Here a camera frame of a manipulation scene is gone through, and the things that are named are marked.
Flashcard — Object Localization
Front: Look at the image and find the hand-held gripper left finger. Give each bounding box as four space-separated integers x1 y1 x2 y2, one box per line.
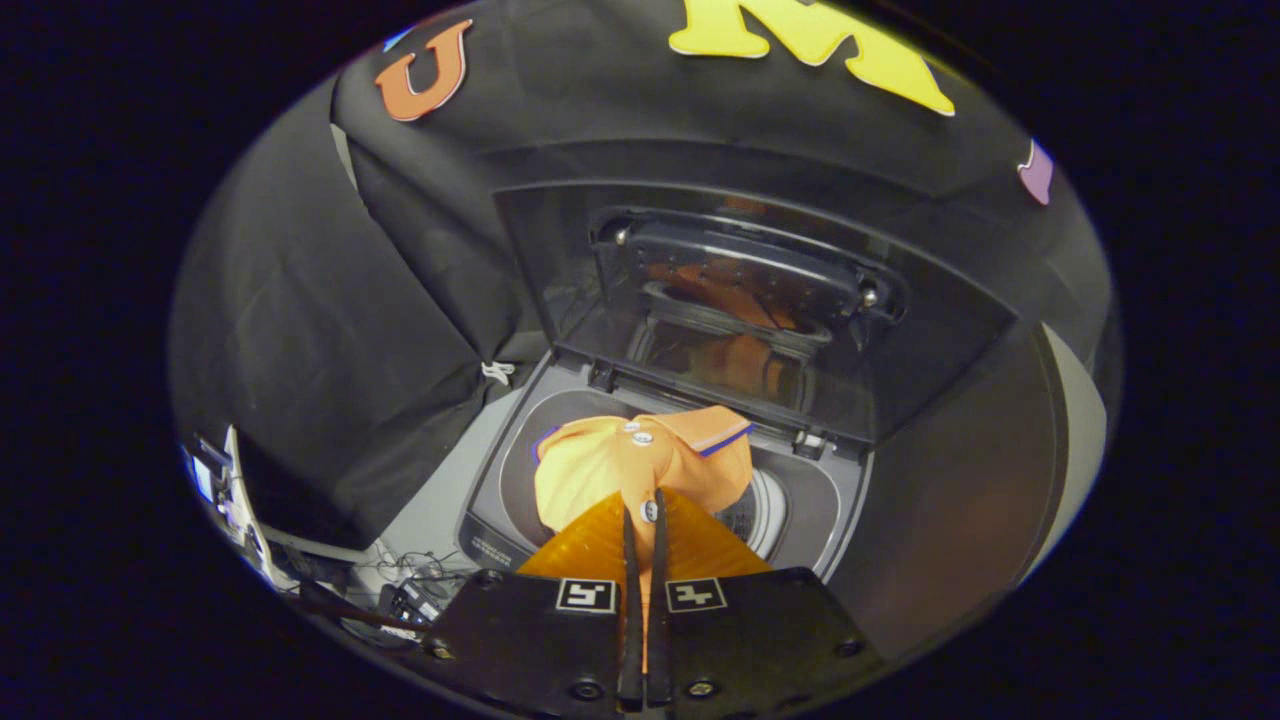
422 490 646 713

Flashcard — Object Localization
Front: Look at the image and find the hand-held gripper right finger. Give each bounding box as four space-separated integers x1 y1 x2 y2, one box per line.
645 488 886 713

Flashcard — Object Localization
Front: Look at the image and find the orange polo shirt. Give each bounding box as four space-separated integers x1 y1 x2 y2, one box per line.
533 405 756 601

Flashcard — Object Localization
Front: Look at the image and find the dark washing machine lid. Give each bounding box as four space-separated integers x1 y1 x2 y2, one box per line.
492 180 1021 446

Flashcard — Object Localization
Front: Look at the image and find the white equipment rack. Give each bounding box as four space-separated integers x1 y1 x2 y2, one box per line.
183 425 371 591

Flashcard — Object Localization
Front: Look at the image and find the black cable bundle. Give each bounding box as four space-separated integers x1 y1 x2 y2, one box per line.
345 545 476 636

